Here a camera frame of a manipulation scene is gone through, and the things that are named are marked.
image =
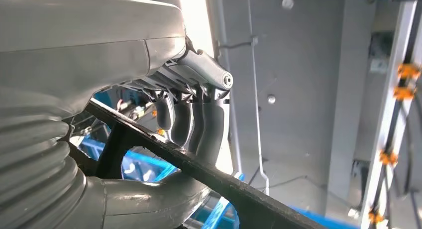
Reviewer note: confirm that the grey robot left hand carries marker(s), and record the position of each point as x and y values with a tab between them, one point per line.
82	39

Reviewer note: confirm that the long bright ceiling light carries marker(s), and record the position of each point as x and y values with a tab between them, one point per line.
196	19

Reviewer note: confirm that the round ceiling fixture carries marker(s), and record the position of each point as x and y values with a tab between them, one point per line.
271	99
287	2

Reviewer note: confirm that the white aluminium frame post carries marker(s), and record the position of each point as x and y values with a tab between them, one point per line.
384	128

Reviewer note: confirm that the thin ceiling conduit pipe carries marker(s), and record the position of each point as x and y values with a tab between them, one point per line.
255	89

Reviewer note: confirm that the blue metal shelf rack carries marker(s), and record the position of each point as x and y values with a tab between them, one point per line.
316	219

